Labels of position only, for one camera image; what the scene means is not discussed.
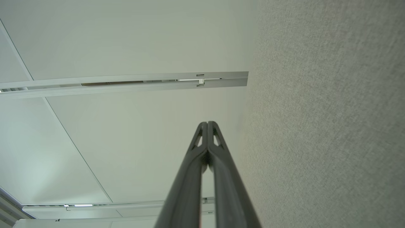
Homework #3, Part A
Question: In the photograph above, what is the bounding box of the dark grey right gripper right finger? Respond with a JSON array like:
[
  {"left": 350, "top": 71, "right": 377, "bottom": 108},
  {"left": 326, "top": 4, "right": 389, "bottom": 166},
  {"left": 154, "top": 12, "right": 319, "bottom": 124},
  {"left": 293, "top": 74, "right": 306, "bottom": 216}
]
[{"left": 208, "top": 121, "right": 262, "bottom": 228}]

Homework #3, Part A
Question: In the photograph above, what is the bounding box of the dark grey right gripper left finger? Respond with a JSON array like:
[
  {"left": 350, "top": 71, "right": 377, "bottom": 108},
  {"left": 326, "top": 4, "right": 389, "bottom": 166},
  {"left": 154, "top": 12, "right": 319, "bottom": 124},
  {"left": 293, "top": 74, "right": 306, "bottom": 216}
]
[{"left": 154, "top": 122, "right": 208, "bottom": 228}]

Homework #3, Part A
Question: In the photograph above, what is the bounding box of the white ceiling rail with lamp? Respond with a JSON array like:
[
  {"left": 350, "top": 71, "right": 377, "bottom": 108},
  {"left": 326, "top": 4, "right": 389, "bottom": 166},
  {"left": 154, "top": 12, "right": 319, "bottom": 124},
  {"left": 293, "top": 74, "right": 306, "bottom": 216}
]
[{"left": 22, "top": 197, "right": 215, "bottom": 219}]

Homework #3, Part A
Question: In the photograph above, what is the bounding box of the long white ceiling light rail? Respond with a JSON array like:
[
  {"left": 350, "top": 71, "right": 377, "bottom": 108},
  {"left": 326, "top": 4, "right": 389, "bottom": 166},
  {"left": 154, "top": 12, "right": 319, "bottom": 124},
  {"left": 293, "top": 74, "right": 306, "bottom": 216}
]
[{"left": 0, "top": 72, "right": 249, "bottom": 99}]

